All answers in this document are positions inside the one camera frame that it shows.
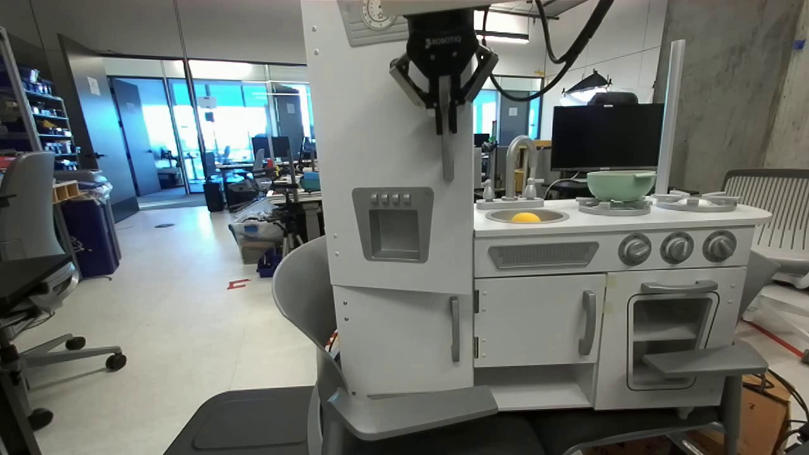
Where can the storage shelf rack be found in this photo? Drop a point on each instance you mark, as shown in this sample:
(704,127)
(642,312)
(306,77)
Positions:
(45,108)

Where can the grey oven door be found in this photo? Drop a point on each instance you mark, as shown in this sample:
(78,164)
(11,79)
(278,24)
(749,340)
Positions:
(709,357)

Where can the white mesh chair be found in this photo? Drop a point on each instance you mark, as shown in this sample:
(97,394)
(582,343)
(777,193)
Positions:
(773,211)

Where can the dark grey seat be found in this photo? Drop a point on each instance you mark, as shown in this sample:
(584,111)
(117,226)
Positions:
(244,419)

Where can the white toy kitchen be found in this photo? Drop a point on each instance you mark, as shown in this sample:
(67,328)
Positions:
(522,233)

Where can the black computer monitor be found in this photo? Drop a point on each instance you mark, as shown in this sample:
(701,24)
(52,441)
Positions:
(607,133)

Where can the white narrow cabinet door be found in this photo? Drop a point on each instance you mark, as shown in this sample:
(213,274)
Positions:
(387,336)

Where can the pale vertical post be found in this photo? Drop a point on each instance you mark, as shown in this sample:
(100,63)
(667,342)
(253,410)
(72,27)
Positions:
(670,116)

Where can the white wide cabinet door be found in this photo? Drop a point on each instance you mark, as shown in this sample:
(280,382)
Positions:
(522,318)

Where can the grey stove knob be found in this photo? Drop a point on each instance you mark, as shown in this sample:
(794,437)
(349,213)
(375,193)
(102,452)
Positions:
(718,246)
(634,249)
(677,249)

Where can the yellow toy lemon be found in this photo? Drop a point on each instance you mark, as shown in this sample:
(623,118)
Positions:
(526,217)

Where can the grey flat board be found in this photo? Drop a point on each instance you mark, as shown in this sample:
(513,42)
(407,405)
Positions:
(406,413)

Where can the grey toy faucet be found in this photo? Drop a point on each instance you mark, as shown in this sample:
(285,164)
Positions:
(510,168)

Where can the grey office chair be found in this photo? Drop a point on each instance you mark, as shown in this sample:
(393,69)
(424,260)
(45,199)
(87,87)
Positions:
(28,211)

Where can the green toy bowl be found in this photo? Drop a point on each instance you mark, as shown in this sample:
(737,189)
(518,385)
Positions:
(620,187)

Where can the white tall cupboard door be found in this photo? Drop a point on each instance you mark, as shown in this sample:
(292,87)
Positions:
(337,127)

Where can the grey sink basin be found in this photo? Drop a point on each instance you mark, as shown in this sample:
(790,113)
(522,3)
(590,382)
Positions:
(553,214)

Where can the grey burner grate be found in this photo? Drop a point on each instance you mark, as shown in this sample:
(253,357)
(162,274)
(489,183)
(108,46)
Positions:
(698,202)
(607,208)

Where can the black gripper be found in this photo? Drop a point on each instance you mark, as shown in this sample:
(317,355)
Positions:
(442,41)

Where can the blue suitcase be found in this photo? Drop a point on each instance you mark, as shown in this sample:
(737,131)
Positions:
(90,236)

